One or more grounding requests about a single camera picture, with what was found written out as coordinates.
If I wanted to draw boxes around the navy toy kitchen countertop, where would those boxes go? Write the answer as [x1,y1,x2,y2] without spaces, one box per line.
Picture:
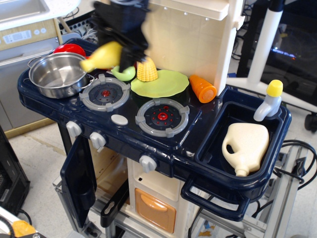
[16,38,292,204]

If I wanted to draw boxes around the cream toy jug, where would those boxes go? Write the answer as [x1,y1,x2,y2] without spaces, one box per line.
[222,123,269,177]

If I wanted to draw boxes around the right grey burner ring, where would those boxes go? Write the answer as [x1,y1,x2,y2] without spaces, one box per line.
[135,98,190,138]

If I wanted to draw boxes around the green toy pear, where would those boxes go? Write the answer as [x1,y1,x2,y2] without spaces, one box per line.
[111,66,136,81]

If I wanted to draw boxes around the stainless steel pot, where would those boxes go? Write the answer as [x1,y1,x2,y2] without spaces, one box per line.
[28,52,96,99]

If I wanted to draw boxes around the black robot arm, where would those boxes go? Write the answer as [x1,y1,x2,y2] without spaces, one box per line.
[93,0,150,72]

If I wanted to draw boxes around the navy oven door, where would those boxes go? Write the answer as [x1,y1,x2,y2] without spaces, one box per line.
[60,136,97,228]

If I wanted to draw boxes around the left grey burner ring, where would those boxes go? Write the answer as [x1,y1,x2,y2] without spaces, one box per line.
[78,73,131,113]

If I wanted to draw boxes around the yellow toy corn cob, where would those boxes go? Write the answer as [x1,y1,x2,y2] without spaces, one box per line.
[137,57,158,82]

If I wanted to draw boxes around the grey oval button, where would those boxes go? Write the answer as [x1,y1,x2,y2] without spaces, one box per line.
[110,114,128,126]

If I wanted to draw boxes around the green toy plate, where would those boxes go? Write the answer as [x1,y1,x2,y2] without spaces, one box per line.
[131,70,189,98]

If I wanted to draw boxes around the black box left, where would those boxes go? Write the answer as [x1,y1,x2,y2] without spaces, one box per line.
[0,130,30,215]

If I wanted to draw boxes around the orange toy carrot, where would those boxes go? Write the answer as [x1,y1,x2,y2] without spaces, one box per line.
[189,75,217,103]

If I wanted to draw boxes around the red ketchup bottle toy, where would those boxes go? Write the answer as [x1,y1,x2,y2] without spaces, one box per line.
[80,56,119,72]

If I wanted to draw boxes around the cream toy kitchen back panel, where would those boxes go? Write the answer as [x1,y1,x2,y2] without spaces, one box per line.
[142,0,244,96]

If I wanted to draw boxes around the white stand pole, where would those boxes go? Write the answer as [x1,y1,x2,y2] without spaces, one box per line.
[226,0,317,113]

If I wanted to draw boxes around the grey yellow toy faucet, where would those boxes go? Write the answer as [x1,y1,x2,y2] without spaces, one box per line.
[253,79,283,121]

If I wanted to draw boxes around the black cable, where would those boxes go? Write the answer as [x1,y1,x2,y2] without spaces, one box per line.
[272,139,317,191]

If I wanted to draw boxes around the yellow toy banana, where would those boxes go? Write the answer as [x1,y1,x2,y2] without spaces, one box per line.
[82,41,123,70]

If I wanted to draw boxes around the right grey stove knob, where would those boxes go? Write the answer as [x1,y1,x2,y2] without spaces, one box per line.
[139,155,158,173]

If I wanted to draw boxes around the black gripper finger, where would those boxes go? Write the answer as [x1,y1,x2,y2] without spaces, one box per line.
[119,46,148,72]

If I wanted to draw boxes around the cardboard box with label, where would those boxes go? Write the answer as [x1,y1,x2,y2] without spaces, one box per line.
[0,19,61,51]

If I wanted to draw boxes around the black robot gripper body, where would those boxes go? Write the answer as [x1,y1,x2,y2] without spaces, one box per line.
[93,1,150,47]

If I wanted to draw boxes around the grey burner ring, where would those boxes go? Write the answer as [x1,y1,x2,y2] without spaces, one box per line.
[78,73,131,113]
[135,98,190,138]

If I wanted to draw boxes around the grey stove knob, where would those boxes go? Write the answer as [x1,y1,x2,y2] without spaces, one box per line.
[66,121,82,137]
[139,155,158,173]
[90,132,106,153]

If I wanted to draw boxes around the navy towel bar handle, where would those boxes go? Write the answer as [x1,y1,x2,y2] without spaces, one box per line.
[181,178,250,222]

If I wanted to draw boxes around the left grey stove knob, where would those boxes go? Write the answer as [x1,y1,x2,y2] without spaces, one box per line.
[66,121,82,137]

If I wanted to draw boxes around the middle grey stove knob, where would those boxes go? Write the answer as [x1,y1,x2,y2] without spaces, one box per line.
[90,132,106,153]

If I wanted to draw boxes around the orange toy drawer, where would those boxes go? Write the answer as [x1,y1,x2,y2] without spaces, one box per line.
[135,188,176,234]

